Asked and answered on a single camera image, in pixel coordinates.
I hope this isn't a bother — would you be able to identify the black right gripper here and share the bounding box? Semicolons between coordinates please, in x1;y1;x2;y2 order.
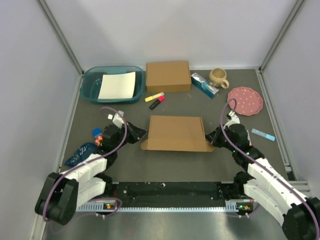
204;123;237;152

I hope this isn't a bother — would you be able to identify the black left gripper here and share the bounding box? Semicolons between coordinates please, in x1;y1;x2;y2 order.
113;120;149;151

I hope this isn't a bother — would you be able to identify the brown cardboard box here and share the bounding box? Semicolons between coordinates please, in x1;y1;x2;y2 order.
146;60;192;93
140;115;214;153

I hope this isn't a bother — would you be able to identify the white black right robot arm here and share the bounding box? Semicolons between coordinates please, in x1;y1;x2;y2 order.
205;123;320;240

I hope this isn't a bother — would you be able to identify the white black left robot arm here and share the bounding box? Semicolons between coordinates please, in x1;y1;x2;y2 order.
34;122;148;226

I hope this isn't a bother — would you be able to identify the closed brown cardboard box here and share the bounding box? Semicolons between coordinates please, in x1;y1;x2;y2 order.
146;60;192;93

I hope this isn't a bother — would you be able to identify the pink plush flower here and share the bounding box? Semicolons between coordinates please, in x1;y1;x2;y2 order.
95;135;103;146

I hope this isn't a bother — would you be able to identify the yellow highlighter pen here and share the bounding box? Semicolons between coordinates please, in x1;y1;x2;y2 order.
144;92;165;103

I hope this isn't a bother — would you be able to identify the black pink highlighter pen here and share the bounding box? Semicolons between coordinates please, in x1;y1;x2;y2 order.
149;96;165;110

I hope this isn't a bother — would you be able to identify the white paper sheet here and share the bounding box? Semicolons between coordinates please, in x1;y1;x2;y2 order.
97;71;136;100

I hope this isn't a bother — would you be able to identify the blue toothbrush package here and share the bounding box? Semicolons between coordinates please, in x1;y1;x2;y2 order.
190;72;219;99

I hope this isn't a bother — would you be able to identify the pink dotted plate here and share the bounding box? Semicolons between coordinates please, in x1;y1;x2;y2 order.
227;86;264;117

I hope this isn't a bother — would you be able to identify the light blue marker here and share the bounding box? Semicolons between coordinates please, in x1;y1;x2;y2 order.
251;128;276;142

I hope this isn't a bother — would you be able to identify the dark blue patterned pouch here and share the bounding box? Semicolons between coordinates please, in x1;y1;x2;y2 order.
64;142;98;168

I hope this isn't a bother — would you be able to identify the teal plastic bin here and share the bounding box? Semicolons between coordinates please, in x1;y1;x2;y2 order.
80;66;146;104

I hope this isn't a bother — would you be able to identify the beige ceramic mug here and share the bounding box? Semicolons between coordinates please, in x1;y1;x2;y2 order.
209;68;230;89

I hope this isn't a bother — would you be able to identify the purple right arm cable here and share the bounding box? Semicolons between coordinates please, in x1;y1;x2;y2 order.
220;98;318;240

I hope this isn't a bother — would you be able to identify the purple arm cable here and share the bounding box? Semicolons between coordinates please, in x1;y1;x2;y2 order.
42;106;129;222
220;98;318;240

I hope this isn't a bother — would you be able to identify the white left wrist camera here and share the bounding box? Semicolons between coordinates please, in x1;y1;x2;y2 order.
107;110;124;129

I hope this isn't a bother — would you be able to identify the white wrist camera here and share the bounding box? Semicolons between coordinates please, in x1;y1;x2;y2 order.
223;110;240;129
107;110;124;129

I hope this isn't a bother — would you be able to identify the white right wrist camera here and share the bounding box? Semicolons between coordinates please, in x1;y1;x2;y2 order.
223;110;240;129

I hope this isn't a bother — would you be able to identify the grey slotted cable duct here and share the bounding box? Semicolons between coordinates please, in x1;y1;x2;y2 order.
76;202;253;213

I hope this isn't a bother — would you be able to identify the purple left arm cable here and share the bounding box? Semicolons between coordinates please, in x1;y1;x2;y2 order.
42;106;129;222

